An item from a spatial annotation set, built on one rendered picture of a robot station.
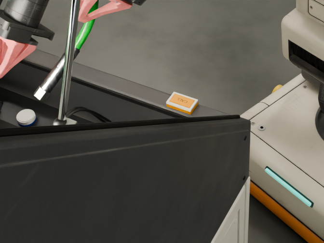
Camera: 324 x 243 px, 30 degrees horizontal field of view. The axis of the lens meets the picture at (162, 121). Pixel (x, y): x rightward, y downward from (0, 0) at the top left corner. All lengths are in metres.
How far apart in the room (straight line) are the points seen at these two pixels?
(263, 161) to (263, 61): 0.79
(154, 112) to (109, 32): 1.72
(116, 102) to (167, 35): 1.61
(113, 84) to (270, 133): 0.89
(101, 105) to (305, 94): 1.02
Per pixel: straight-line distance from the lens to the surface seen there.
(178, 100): 1.09
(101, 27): 2.86
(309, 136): 1.95
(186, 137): 0.80
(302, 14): 1.54
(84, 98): 1.22
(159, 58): 2.64
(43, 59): 1.25
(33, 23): 0.96
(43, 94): 0.92
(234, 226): 1.22
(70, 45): 0.56
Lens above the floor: 1.73
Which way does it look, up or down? 47 degrees down
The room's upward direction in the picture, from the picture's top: 7 degrees counter-clockwise
